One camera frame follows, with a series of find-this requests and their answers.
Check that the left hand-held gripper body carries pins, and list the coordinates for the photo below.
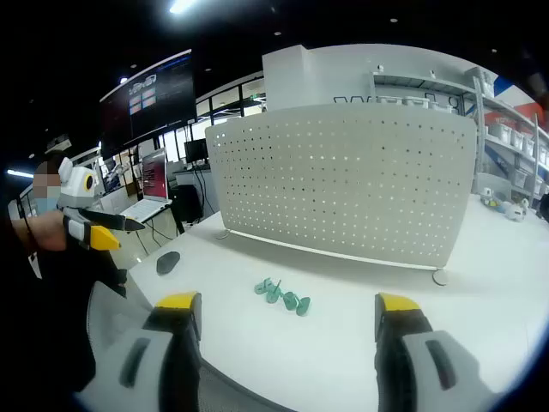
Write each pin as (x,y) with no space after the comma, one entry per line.
(77,184)

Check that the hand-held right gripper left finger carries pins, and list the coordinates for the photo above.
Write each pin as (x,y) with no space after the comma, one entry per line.
(171,369)

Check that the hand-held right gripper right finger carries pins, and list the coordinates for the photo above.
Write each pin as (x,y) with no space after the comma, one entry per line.
(412,369)

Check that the white perforated mounting plate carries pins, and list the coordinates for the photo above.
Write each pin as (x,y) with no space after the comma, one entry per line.
(343,180)

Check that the white laptop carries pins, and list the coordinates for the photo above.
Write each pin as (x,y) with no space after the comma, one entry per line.
(154,176)

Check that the black computer mouse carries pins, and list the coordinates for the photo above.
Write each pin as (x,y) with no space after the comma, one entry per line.
(168,262)

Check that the black computer tower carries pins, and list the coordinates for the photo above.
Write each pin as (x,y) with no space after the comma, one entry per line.
(186,204)

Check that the person's black clothing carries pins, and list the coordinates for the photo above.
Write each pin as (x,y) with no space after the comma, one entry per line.
(43,322)

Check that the black desktop monitor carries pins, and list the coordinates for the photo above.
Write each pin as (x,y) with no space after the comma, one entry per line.
(196,150)

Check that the small white device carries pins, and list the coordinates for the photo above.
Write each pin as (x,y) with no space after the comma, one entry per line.
(492,198)
(518,213)

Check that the grey metal shelf rack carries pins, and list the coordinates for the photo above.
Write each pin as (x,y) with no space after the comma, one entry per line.
(480,98)

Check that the large black wall screen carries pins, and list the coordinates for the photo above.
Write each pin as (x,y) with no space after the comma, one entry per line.
(171,94)

